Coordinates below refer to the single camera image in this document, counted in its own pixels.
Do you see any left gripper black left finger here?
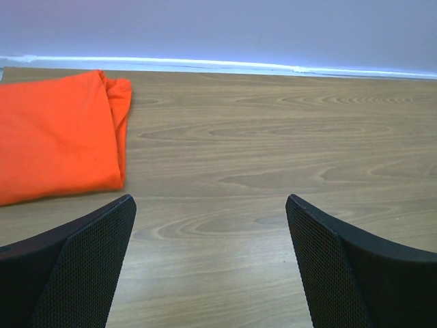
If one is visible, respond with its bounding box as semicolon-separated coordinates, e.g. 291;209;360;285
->
1;195;137;327

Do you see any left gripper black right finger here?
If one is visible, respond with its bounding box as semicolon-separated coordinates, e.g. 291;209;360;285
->
285;195;436;327

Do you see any folded orange t-shirt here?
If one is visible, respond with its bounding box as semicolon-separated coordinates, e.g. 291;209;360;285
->
1;70;132;205

